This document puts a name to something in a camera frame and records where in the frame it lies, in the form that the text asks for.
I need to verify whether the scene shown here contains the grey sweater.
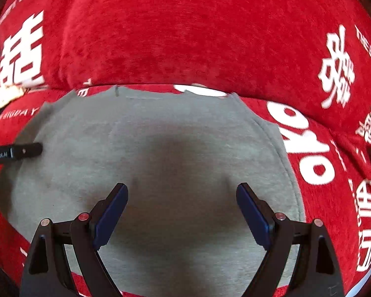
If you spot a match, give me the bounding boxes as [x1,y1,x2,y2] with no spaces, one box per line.
[0,87,306,296]

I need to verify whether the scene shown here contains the red printed sofa cover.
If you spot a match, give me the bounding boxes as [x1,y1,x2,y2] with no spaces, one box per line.
[0,0,371,297]

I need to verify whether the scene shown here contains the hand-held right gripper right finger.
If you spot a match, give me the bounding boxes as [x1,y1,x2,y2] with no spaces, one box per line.
[236,182,346,297]

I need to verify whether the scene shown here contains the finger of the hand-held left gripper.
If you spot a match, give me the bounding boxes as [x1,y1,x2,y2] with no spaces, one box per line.
[9,142,43,162]

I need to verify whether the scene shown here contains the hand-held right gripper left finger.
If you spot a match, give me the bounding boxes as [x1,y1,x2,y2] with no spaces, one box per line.
[20,183,129,297]

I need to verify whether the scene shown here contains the cream cloth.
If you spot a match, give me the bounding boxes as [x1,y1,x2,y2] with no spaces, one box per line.
[0,86,23,112]

